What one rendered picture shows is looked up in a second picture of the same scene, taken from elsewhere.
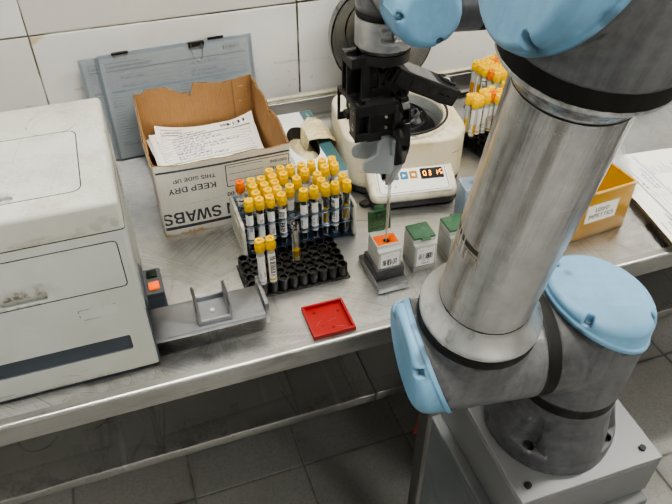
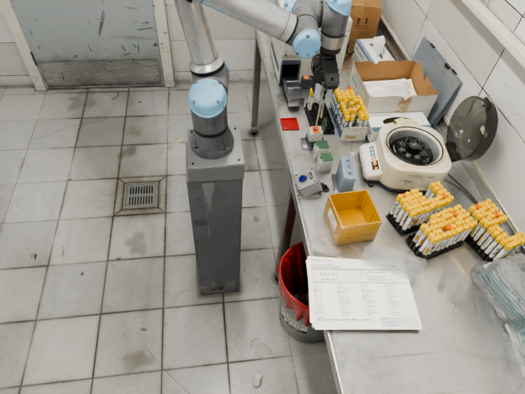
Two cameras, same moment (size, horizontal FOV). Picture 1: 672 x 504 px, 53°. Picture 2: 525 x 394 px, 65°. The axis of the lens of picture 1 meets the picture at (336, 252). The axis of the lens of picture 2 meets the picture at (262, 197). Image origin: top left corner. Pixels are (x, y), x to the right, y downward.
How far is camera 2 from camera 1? 155 cm
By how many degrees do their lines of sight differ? 64
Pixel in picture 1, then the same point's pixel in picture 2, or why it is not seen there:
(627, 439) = (197, 161)
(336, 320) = (288, 126)
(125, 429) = not seen: hidden behind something
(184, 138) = (404, 88)
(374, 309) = (292, 137)
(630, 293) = (203, 97)
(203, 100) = (424, 86)
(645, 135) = (443, 314)
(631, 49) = not seen: outside the picture
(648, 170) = (388, 283)
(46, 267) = not seen: hidden behind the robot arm
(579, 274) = (213, 87)
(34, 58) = (423, 25)
